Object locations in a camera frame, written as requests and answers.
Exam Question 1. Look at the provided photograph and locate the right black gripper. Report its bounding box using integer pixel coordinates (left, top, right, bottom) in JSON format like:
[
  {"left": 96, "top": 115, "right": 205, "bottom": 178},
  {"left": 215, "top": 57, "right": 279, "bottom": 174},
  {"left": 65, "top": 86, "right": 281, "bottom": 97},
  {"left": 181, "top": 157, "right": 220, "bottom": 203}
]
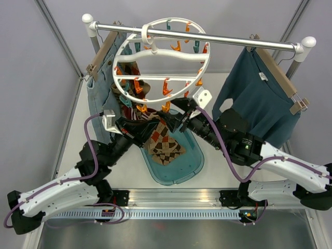
[{"left": 156, "top": 96, "right": 225, "bottom": 150}]

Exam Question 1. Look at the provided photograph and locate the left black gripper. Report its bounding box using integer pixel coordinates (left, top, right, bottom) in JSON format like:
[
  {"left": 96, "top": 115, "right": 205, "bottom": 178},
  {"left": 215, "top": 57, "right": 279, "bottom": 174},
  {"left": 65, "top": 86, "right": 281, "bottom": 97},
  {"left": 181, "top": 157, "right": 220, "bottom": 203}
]
[{"left": 105, "top": 116, "right": 161, "bottom": 167}]

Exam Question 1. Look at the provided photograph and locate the teal clip front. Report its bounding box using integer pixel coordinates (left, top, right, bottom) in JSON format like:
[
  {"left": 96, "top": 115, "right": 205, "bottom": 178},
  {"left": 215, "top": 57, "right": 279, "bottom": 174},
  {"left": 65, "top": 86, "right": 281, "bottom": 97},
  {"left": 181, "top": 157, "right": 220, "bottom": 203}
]
[{"left": 119, "top": 82, "right": 132, "bottom": 108}]

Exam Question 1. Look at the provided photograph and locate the brown argyle sock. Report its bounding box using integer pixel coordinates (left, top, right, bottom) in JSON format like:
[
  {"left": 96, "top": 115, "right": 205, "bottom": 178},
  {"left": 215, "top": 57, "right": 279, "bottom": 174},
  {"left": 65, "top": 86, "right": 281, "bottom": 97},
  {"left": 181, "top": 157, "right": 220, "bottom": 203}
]
[
  {"left": 109, "top": 80, "right": 150, "bottom": 103},
  {"left": 149, "top": 145, "right": 186, "bottom": 165}
]

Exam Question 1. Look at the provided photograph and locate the beige orange argyle sock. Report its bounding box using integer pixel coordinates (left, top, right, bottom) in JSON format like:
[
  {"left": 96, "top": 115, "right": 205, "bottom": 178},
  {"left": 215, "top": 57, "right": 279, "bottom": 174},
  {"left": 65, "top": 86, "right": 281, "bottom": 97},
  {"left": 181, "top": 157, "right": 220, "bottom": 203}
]
[{"left": 117, "top": 61, "right": 141, "bottom": 79}]

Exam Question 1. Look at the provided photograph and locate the white round clip hanger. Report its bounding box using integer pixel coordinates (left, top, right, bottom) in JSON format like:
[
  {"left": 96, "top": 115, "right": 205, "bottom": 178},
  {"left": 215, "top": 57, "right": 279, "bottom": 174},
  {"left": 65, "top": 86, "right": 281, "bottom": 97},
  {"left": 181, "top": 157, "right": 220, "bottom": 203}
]
[{"left": 112, "top": 18, "right": 211, "bottom": 105}]

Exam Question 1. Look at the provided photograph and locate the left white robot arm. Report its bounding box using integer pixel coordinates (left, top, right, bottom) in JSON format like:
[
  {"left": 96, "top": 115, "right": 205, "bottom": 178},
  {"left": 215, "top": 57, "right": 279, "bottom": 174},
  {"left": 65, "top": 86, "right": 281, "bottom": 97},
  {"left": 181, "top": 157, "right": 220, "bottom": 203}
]
[{"left": 4, "top": 117, "right": 159, "bottom": 235}]

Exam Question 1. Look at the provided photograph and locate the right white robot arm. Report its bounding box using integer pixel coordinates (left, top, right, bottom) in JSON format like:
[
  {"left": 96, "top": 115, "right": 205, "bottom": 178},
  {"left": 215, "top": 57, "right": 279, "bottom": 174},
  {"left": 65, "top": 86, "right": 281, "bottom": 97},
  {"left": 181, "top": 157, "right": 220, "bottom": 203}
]
[{"left": 158, "top": 98, "right": 331, "bottom": 211}]

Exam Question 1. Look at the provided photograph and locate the orange clip right rim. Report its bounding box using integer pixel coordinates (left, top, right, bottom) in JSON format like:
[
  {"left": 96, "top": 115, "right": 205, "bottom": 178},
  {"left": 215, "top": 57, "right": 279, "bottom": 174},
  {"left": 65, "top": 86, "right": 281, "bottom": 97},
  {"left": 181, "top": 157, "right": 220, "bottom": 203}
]
[{"left": 161, "top": 101, "right": 171, "bottom": 113}]

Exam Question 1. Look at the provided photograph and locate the orange clip front left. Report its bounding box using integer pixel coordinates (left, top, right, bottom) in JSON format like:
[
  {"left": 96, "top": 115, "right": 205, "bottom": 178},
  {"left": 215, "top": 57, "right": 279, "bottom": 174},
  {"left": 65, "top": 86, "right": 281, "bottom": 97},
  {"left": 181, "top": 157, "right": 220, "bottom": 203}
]
[{"left": 136, "top": 99, "right": 147, "bottom": 113}]

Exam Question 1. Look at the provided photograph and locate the left beige clothes hanger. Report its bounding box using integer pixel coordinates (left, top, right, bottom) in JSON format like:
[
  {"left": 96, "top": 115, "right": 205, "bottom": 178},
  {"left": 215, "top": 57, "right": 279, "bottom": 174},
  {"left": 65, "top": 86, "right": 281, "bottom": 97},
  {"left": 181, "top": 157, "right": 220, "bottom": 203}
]
[{"left": 86, "top": 31, "right": 118, "bottom": 81}]

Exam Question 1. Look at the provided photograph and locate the beige clothes hanger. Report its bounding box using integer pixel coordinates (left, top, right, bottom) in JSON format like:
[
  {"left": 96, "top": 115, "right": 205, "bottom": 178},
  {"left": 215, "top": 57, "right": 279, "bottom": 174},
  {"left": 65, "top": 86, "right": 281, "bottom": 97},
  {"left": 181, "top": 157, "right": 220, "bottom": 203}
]
[
  {"left": 86, "top": 31, "right": 118, "bottom": 81},
  {"left": 256, "top": 36, "right": 316, "bottom": 115}
]

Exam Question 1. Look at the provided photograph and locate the right beige clothes hanger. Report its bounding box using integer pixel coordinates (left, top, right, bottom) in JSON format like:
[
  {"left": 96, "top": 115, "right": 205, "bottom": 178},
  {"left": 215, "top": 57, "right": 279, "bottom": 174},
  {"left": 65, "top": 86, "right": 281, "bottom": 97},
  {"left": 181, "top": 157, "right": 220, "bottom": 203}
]
[{"left": 256, "top": 36, "right": 316, "bottom": 115}]

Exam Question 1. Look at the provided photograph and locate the blue denim garment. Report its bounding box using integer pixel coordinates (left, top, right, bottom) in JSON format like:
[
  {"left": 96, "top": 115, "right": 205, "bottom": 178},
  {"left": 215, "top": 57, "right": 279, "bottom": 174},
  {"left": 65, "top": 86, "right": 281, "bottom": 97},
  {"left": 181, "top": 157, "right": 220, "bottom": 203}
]
[{"left": 87, "top": 32, "right": 127, "bottom": 144}]

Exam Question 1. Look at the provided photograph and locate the teal plastic basin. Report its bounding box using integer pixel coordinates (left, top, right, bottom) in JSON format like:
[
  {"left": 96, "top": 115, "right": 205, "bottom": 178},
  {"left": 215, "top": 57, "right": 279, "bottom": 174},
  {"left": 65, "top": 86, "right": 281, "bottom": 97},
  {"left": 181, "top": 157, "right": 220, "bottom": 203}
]
[{"left": 141, "top": 130, "right": 204, "bottom": 186}]

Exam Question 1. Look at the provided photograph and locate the teal long sleeve shirt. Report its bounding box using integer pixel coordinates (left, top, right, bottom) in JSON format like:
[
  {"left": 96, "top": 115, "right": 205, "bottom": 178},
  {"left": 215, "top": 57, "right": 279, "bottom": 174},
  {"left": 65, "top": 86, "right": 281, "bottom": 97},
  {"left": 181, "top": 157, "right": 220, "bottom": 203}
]
[{"left": 212, "top": 48, "right": 301, "bottom": 148}]

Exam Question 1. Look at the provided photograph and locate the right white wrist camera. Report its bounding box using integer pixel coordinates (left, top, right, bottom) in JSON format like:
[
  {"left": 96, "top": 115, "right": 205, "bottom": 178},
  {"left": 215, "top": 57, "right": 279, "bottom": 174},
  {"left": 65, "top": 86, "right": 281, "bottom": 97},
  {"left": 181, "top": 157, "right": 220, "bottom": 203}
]
[{"left": 192, "top": 86, "right": 212, "bottom": 109}]

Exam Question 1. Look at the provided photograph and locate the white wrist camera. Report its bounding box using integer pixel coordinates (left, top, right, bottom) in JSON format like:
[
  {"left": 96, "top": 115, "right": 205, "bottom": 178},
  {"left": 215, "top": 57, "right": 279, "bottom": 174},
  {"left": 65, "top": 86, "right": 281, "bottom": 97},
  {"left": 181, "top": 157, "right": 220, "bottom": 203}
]
[
  {"left": 192, "top": 86, "right": 212, "bottom": 109},
  {"left": 102, "top": 109, "right": 121, "bottom": 134}
]

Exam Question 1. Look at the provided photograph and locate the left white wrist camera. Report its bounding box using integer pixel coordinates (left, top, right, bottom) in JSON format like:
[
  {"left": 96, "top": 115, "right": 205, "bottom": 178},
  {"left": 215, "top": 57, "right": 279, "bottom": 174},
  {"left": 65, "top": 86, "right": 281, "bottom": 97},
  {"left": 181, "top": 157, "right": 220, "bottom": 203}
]
[{"left": 102, "top": 109, "right": 121, "bottom": 134}]

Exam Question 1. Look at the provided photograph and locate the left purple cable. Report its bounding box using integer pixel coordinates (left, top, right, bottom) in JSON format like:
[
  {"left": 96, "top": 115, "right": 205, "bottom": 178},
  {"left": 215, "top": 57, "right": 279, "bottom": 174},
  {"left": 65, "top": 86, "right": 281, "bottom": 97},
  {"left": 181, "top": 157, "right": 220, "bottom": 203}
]
[{"left": 4, "top": 113, "right": 125, "bottom": 229}]

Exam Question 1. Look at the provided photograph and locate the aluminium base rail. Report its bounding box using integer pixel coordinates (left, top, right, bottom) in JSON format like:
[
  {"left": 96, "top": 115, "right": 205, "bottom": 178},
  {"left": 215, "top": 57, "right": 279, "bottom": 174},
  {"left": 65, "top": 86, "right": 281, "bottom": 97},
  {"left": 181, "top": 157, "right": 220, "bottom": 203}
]
[{"left": 38, "top": 188, "right": 319, "bottom": 208}]

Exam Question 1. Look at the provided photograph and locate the white slotted cable duct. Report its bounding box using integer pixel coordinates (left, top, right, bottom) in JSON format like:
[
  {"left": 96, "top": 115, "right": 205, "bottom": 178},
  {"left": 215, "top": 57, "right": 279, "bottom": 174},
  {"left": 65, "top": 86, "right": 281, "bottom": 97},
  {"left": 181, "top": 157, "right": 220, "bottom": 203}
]
[{"left": 53, "top": 209, "right": 241, "bottom": 221}]

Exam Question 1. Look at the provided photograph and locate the metal clothes rack rail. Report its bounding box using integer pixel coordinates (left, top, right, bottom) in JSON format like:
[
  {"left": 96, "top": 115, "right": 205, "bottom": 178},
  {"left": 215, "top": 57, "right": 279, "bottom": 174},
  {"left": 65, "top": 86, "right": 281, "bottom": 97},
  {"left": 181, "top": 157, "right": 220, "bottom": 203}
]
[{"left": 81, "top": 13, "right": 316, "bottom": 63}]

